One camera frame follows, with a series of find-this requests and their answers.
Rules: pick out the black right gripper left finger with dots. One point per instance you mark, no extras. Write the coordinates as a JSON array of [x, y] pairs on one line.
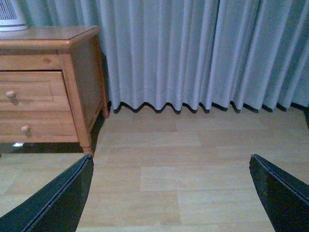
[[58, 206]]

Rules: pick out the light grey curtain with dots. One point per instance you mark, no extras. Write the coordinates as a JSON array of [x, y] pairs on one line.
[[197, 52]]

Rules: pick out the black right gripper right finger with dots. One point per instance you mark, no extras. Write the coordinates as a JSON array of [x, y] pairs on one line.
[[284, 197]]

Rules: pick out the wooden drawer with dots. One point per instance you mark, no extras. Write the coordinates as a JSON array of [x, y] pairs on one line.
[[33, 91], [37, 127]]

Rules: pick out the white cylindrical air purifier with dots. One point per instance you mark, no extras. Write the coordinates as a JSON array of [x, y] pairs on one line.
[[11, 16]]

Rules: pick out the wooden nightstand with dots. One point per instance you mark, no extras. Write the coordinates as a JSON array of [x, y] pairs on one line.
[[72, 50]]

